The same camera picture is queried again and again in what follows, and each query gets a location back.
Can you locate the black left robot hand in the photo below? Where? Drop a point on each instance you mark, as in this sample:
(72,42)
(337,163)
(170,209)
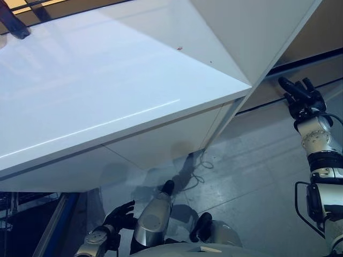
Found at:
(120,219)

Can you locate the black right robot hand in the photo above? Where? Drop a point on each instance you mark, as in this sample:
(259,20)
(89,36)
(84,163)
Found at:
(305,96)

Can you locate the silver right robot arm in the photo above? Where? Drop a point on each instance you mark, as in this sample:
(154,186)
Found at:
(319,139)

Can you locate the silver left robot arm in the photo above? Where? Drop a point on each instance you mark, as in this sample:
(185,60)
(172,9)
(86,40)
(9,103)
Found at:
(93,238)

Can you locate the stainless steel fridge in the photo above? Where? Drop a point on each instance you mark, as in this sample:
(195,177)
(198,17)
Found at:
(316,32)

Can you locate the robot left leg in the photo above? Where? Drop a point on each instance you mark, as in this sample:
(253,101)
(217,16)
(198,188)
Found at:
(152,219)

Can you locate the robot leg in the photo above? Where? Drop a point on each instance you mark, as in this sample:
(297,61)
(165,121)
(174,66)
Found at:
(222,233)
(152,219)

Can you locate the blue metal beam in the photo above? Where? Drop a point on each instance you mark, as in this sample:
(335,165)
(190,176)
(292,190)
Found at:
(57,222)

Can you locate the tall white side panel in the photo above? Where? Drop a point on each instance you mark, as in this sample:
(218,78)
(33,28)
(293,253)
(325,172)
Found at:
(254,32)

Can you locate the robot right leg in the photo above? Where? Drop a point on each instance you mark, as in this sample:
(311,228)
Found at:
(222,233)

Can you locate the white counter cabinet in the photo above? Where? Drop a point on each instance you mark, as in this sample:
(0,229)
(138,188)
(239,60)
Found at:
(107,93)

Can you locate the black framed window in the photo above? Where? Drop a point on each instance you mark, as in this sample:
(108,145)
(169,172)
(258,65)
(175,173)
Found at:
(16,26)

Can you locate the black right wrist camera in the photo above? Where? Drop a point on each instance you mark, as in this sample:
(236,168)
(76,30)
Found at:
(302,113)

